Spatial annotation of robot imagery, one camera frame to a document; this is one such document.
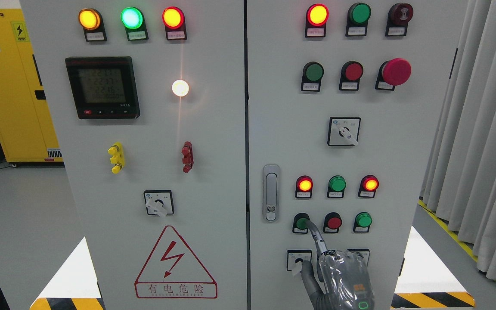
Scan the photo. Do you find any green indicator light top left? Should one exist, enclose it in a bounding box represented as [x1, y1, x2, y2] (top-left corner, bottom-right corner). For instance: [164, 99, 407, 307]
[120, 6, 149, 41]

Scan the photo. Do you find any yellow safety storage cabinet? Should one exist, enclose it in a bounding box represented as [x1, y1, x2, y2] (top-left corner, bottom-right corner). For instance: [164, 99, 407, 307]
[0, 9, 63, 165]

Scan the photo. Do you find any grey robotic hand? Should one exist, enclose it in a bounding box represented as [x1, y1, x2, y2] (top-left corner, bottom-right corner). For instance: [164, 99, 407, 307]
[301, 219, 375, 310]

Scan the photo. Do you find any green start push button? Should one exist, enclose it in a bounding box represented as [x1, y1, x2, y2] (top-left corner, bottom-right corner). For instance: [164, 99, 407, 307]
[292, 213, 310, 234]

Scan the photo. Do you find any green push button upper row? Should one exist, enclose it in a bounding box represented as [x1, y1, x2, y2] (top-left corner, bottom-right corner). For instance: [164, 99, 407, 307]
[301, 62, 324, 92]

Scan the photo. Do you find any lower left rotary selector switch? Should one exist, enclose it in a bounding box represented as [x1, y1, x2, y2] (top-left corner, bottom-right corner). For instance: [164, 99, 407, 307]
[287, 249, 312, 276]

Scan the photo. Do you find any grey electrical control cabinet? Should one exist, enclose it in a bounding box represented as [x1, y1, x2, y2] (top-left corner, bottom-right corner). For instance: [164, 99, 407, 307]
[19, 0, 469, 310]

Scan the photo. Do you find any green indicator light lower middle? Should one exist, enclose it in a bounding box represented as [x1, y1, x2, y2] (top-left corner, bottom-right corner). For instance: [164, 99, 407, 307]
[327, 175, 347, 199]

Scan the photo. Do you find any green indicator light top right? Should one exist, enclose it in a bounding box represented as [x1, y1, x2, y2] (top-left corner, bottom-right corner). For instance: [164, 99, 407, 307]
[346, 2, 372, 37]

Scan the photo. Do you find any yellow terminal connector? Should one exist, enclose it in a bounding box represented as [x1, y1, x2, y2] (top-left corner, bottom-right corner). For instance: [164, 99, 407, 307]
[108, 142, 125, 174]

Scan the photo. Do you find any red high voltage warning sticker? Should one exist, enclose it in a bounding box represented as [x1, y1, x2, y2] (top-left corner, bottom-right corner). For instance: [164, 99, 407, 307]
[134, 225, 218, 299]

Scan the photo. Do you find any red push button upper row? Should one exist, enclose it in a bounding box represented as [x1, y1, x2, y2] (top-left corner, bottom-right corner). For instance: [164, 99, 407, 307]
[339, 61, 364, 91]

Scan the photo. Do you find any grey curtain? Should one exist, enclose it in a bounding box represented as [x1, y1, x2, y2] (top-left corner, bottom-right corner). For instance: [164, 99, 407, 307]
[421, 0, 496, 281]

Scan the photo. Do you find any red mushroom emergency stop button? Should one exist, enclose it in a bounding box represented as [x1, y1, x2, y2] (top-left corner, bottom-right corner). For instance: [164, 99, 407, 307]
[375, 58, 412, 91]

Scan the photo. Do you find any red indicator light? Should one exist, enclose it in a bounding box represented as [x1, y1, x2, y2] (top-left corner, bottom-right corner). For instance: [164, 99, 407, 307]
[357, 175, 379, 198]
[162, 6, 187, 40]
[305, 3, 329, 38]
[295, 175, 313, 199]

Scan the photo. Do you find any white lit indicator lamp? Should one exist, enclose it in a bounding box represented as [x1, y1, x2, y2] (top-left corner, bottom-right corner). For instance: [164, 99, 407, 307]
[171, 79, 190, 97]

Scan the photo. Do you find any green push button lower right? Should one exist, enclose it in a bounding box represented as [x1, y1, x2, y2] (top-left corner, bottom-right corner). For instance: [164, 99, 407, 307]
[353, 212, 373, 233]

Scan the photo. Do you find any green indicator light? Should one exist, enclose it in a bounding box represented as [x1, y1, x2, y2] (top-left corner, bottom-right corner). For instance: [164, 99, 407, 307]
[120, 6, 149, 41]
[346, 2, 372, 37]
[327, 175, 347, 199]

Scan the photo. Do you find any red indicator light top right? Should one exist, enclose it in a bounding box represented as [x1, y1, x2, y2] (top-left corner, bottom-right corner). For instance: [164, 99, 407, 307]
[305, 3, 329, 38]

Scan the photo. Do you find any amber indicator light top left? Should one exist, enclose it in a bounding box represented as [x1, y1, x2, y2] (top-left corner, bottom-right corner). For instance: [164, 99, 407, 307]
[78, 8, 108, 42]

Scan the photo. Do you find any left door rotary selector switch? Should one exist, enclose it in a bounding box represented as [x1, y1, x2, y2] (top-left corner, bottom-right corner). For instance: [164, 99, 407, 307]
[143, 190, 175, 217]

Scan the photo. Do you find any red indicator light lower left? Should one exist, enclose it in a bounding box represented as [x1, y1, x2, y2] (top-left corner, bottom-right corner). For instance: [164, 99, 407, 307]
[295, 175, 313, 199]

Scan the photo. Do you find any grey cabinet door handle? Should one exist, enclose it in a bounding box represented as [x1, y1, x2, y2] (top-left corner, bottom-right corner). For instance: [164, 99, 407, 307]
[262, 164, 281, 223]

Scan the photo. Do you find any black key selector switch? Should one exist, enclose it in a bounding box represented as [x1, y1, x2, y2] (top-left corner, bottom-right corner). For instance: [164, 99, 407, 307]
[348, 248, 370, 265]

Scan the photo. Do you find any upper right rotary selector switch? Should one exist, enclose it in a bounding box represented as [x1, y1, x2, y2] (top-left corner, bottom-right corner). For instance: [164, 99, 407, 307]
[327, 117, 361, 146]

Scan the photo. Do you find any red indicator light top left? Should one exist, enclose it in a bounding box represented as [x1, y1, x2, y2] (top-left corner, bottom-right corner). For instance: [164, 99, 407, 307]
[162, 6, 187, 40]

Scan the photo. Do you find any black digital power meter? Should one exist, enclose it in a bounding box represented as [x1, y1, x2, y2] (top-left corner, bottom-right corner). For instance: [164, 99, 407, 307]
[65, 56, 140, 119]

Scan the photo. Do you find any red push button lower row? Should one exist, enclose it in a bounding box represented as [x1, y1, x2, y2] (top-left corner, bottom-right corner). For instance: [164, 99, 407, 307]
[322, 212, 343, 233]

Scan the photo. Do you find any red indicator light lower right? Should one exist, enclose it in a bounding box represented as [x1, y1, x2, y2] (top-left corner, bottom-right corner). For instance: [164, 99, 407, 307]
[357, 175, 379, 198]

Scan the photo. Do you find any red terminal connector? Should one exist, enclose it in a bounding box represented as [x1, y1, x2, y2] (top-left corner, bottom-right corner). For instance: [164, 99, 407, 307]
[181, 141, 194, 173]

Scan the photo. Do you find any red push button row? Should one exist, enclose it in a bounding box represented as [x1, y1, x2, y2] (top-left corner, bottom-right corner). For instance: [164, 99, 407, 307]
[322, 212, 343, 233]
[339, 61, 364, 91]

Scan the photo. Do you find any dark red buzzer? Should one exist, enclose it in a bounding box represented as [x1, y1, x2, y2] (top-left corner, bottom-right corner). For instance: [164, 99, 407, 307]
[384, 3, 414, 37]

